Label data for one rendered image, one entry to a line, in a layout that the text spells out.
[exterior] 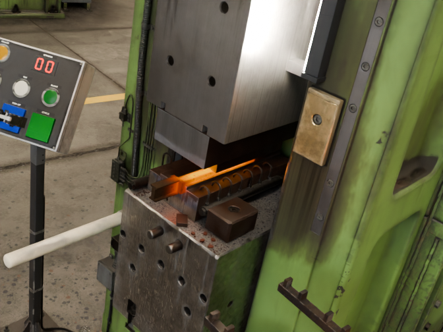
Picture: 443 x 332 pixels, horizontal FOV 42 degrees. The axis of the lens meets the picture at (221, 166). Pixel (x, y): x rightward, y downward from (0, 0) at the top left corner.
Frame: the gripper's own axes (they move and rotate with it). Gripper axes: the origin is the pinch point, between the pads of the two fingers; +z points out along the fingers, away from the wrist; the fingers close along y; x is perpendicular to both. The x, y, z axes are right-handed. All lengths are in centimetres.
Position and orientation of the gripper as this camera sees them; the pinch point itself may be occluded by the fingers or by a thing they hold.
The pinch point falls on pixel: (16, 120)
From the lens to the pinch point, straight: 166.5
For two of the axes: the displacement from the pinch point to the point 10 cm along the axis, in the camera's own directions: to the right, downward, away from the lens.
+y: 9.3, 2.9, -2.0
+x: 3.0, -9.5, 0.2
